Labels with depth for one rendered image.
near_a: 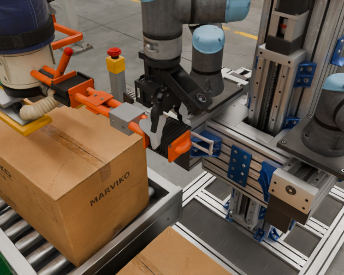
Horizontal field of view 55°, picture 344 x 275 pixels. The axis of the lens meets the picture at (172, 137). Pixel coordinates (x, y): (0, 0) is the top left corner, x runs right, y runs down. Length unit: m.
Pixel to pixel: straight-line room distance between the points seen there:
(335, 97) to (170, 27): 0.56
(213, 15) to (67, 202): 0.73
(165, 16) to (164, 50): 0.06
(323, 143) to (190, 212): 1.03
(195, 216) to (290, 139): 0.92
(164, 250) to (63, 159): 0.54
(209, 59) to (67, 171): 0.63
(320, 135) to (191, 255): 0.67
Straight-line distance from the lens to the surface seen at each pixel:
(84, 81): 0.98
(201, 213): 1.92
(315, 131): 1.09
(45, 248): 1.47
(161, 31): 0.61
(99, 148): 1.20
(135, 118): 0.81
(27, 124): 1.08
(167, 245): 1.39
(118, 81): 1.71
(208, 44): 1.20
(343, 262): 2.20
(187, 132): 0.74
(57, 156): 1.20
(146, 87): 0.69
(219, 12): 0.62
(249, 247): 1.83
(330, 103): 1.02
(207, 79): 1.26
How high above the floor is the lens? 1.72
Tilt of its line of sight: 39 degrees down
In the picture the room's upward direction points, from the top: straight up
